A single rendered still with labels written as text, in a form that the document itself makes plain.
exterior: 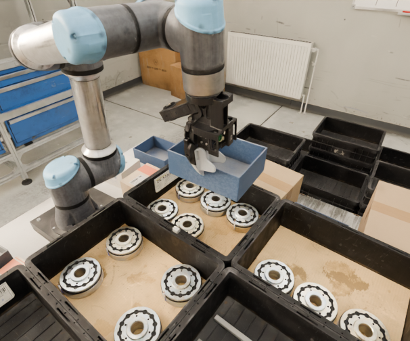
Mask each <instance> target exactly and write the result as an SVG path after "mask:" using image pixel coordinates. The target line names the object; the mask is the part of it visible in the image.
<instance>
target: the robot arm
mask: <svg viewBox="0 0 410 341"><path fill-rule="evenodd" d="M8 45H9V51H10V53H11V55H12V56H13V58H14V59H15V61H17V63H19V64H20V65H21V66H23V67H25V68H27V69H30V70H36V71H52V70H59V69H61V71H62V74H64V75H66V76H67V77H68V78H69V81H70V86H71V89H72V94H73V97H74V102H75V106H76V111H77V114H78V119H79V122H80V126H81V131H82V134H83V139H84V142H85V144H84V145H83V146H82V149H81V151H82V154H83V155H82V156H80V157H78V158H77V157H75V156H66V157H65V156H62V157H59V158H56V159H55V160H53V161H51V162H50V163H49V164H48V165H47V166H46V167H45V169H44V171H43V178H44V180H45V185H46V187H47V188H48V190H49V193H50V195H51V198H52V200H53V203H54V205H55V222H56V224H57V226H58V228H59V229H61V230H63V231H67V230H69V229H71V228H72V227H74V226H75V225H77V224H78V223H80V222H81V221H83V220H84V219H86V218H87V217H89V216H90V215H92V214H93V213H94V212H96V211H98V210H99V206H98V205H97V203H96V202H95V201H94V199H93V198H92V197H91V196H90V195H89V191H88V189H91V188H92V187H95V186H96V185H99V184H101V183H103V182H105V181H107V180H109V179H111V178H114V177H116V176H117V175H119V174H120V173H122V172H123V171H124V169H125V164H126V162H125V157H124V155H123V152H122V150H121V148H120V147H119V146H118V145H116V144H115V143H114V142H113V141H112V140H111V139H110V132H109V127H108V119H107V116H106V108H105V103H104V97H103V92H102V87H101V80H100V74H101V73H102V72H103V71H104V65H103V61H105V60H107V59H111V58H117V57H120V56H123V55H128V54H133V53H139V52H142V51H149V50H152V49H158V48H165V49H168V50H171V51H175V52H178V53H180V58H181V71H182V78H183V89H184V91H185V99H182V100H179V101H176V102H174V101H173V102H171V103H169V104H167V105H166V106H164V107H163V110H162V111H160V112H159V113H160V115H161V117H162V118H163V120H164V122H168V121H173V120H176V119H178V118H180V117H184V116H187V115H190V114H191V115H190V116H188V118H187V119H188V121H187V122H186V125H185V129H184V131H185V133H184V137H185V138H184V139H183V140H184V152H185V156H186V157H187V159H188V160H189V163H190V164H191V165H192V166H193V167H194V169H195V170H196V171H197V172H198V173H199V174H201V175H203V176H204V171H208V172H212V173H214V172H215V171H216V168H215V166H214V165H213V164H212V163H211V162H220V163H224V162H225V161H226V158H225V156H224V155H223V154H222V153H221V152H220V151H219V148H221V149H222V148H223V147H224V146H230V145H231V144H232V143H233V139H234V140H237V118H235V117H232V116H228V104H230V103H231V102H232V101H233V94H232V93H228V92H224V88H225V19H224V7H223V0H175V2H174V3H173V2H170V1H163V0H137V1H136V2H135V3H122V4H116V5H101V6H93V7H81V6H75V7H71V8H69V9H63V10H59V11H57V12H56V13H54V15H53V20H47V21H39V22H31V23H28V24H25V25H22V26H20V27H18V28H16V29H15V30H14V31H13V32H12V33H11V34H10V37H9V41H8ZM233 125H235V134H233ZM197 145H198V146H197Z"/></svg>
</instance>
